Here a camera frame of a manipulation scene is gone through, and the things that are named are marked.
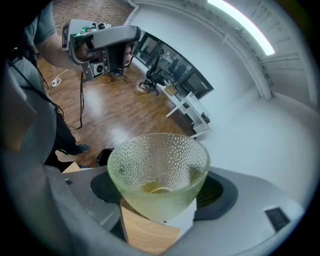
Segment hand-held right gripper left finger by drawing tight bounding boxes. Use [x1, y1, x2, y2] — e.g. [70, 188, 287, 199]
[46, 165, 128, 248]

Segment white power strip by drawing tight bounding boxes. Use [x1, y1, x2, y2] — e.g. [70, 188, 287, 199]
[51, 68, 70, 88]

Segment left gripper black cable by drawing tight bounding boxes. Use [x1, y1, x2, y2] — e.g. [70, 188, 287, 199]
[63, 71, 86, 131]

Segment person's grey shirt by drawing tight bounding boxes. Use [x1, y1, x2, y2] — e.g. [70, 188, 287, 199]
[4, 2, 60, 166]

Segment long ceiling light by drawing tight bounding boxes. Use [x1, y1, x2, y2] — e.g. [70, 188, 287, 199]
[207, 0, 276, 56]

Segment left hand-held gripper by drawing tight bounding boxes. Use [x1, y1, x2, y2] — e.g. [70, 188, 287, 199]
[61, 19, 142, 81]

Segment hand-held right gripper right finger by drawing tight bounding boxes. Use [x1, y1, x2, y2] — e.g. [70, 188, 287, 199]
[172, 166, 305, 255]

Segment person's black trousers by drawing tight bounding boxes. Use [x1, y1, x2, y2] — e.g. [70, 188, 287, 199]
[44, 109, 78, 166]

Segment yellow open box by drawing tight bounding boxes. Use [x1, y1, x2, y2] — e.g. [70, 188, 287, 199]
[164, 84, 179, 97]

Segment textured clear glass cup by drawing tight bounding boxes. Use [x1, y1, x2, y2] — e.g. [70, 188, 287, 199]
[107, 133, 211, 222]

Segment person's left forearm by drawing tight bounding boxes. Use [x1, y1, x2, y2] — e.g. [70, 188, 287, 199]
[33, 32, 76, 70]

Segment white bin black liner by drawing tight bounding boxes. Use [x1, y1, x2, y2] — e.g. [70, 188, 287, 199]
[96, 147, 116, 168]

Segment person's dark shoe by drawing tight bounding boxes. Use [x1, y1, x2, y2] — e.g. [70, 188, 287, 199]
[74, 143, 90, 154]

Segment person's left hand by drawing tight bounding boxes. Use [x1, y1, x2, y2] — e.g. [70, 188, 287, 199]
[74, 39, 101, 63]

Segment white desk with drawer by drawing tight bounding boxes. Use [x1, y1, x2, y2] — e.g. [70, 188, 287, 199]
[166, 91, 213, 140]

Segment black office chair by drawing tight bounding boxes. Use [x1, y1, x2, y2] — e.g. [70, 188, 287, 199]
[109, 48, 131, 82]
[138, 53, 166, 96]
[168, 58, 185, 81]

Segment wooden table white legs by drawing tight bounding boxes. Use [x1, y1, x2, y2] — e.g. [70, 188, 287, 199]
[61, 161, 197, 256]

